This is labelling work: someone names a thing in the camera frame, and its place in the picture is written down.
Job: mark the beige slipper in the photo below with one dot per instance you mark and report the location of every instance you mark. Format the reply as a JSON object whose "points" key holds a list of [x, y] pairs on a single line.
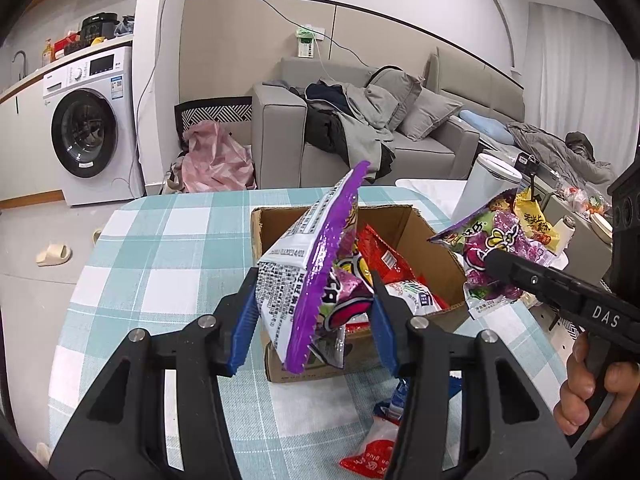
{"points": [[54, 255], [97, 235]]}

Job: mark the red chili snack packet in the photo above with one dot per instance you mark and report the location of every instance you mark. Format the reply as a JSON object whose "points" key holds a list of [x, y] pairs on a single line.
{"points": [[382, 255]]}

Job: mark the yellow snack packet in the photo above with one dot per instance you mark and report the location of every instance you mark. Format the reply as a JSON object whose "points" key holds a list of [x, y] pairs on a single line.
{"points": [[537, 217]]}

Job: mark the red box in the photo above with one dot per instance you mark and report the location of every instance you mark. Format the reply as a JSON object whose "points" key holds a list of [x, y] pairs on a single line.
{"points": [[67, 44]]}

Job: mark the grey coat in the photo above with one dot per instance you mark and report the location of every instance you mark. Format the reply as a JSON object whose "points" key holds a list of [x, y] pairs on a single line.
{"points": [[555, 157]]}

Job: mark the black and white patterned basket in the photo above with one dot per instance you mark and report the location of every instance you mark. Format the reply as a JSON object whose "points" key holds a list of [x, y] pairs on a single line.
{"points": [[215, 110]]}

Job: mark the green wall power strip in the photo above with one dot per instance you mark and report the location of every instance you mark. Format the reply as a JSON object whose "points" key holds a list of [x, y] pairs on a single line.
{"points": [[306, 40]]}

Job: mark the red and white snack packet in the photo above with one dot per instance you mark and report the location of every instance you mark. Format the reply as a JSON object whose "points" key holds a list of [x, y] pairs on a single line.
{"points": [[370, 452]]}

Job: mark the white trash bin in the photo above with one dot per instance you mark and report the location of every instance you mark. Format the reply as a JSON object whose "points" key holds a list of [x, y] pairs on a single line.
{"points": [[482, 190]]}

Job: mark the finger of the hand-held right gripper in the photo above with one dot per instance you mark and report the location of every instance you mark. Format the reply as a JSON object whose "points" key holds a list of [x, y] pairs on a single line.
{"points": [[530, 277]]}

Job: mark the plaid tablecloth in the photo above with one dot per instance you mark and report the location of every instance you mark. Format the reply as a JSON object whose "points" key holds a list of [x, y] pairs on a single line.
{"points": [[175, 260]]}

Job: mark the grey pillow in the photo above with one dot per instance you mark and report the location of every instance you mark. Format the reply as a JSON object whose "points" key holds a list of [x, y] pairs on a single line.
{"points": [[430, 112], [395, 95]]}

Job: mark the person's right hand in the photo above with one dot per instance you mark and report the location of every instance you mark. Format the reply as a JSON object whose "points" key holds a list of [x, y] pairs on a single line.
{"points": [[582, 400]]}

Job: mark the black jacket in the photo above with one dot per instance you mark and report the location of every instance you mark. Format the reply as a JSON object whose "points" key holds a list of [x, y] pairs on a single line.
{"points": [[325, 125]]}

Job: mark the light blue pillow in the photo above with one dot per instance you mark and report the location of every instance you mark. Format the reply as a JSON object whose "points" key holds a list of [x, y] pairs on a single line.
{"points": [[485, 125]]}

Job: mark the white and green snack packet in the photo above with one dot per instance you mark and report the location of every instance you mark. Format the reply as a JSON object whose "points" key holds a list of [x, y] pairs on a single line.
{"points": [[415, 297]]}

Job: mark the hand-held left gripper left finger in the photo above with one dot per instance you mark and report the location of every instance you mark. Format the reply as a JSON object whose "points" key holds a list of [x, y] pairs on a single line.
{"points": [[242, 332]]}

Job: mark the yellow bottle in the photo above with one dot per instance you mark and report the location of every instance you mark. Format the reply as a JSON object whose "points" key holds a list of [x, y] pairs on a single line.
{"points": [[47, 52]]}

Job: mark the white curtain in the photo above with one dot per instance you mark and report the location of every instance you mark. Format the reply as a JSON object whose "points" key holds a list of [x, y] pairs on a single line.
{"points": [[580, 70]]}

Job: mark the purple candy packet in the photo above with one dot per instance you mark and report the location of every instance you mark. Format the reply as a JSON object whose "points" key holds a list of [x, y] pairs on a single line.
{"points": [[495, 230], [310, 280]]}

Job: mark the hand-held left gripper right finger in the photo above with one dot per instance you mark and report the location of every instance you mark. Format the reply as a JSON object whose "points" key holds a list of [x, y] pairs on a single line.
{"points": [[383, 332]]}

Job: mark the grey hoodie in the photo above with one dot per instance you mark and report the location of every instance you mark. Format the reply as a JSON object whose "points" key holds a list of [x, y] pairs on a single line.
{"points": [[362, 130]]}

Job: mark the white washing machine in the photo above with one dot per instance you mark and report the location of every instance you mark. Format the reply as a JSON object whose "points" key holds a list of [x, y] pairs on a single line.
{"points": [[90, 130]]}

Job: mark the kitchen faucet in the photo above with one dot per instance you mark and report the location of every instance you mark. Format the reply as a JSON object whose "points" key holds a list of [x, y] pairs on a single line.
{"points": [[20, 60]]}

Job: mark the black rice cooker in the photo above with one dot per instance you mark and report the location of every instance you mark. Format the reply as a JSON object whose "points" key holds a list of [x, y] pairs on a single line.
{"points": [[100, 29]]}

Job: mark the blue snack packet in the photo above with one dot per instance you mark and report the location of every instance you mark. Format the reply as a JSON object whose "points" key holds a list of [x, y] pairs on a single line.
{"points": [[395, 402]]}

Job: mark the grey sofa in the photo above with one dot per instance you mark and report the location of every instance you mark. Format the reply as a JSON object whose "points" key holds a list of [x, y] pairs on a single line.
{"points": [[280, 150]]}

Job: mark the brown cardboard box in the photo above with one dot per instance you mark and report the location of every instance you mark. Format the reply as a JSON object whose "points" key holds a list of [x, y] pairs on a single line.
{"points": [[405, 225]]}

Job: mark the pink bag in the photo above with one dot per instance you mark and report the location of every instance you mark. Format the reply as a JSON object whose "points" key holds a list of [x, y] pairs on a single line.
{"points": [[215, 160]]}

